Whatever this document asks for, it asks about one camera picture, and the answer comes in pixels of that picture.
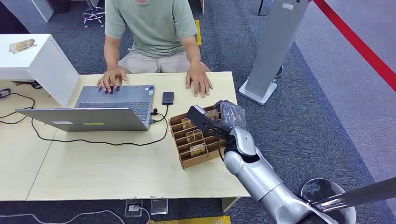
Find person's left hand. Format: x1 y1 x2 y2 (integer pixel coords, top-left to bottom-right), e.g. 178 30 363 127
185 63 214 98

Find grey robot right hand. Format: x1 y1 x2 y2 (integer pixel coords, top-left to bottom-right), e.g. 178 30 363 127
214 99 248 131

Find person's right hand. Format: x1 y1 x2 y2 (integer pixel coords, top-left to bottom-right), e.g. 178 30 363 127
96 66 127 93

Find wooden slotted card holder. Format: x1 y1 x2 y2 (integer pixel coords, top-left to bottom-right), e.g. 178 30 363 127
168 105 228 170

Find person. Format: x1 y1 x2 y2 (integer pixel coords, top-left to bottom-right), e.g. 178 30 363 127
96 0 214 98

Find black portable drive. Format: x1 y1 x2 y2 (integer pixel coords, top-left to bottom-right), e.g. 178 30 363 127
162 91 175 106

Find grey laptop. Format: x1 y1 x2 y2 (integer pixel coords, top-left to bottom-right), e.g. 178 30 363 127
15 85 156 133

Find chrome chair base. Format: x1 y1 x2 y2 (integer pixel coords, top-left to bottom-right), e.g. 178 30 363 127
81 0 106 28

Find white cabinet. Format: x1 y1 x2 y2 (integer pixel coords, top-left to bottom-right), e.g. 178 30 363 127
0 34 80 108

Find grey kiosk stand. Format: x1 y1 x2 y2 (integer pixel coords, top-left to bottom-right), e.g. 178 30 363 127
238 0 310 106

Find black scissors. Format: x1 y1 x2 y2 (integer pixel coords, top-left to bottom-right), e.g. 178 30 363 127
12 80 43 90

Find dark stanchion base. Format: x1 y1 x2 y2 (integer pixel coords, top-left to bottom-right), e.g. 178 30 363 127
249 0 272 17

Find white furniture panel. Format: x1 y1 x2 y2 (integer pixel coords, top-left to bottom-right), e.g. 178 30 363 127
0 0 55 23

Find yellow floor mat edge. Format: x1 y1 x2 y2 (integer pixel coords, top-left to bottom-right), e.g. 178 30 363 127
148 215 232 224

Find chrome stanchion dome base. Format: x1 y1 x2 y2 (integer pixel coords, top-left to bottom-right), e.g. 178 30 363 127
300 178 357 224

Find clear floor socket cover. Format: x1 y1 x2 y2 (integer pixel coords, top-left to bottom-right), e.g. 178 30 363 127
150 198 169 216

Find floor power socket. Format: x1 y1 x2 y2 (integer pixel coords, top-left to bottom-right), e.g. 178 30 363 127
124 199 144 218

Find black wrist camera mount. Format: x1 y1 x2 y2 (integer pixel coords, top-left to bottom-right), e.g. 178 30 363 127
186 105 232 140

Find short black drive cable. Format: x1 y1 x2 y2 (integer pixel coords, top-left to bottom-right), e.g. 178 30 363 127
150 104 170 117

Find long black power cable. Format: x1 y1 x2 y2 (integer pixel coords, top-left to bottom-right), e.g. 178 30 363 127
0 92 170 147

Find white floor cable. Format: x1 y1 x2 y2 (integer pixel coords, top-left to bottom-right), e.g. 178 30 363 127
0 206 151 224

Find chrome stanchion post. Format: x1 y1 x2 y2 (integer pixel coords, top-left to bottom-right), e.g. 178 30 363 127
311 177 396 214

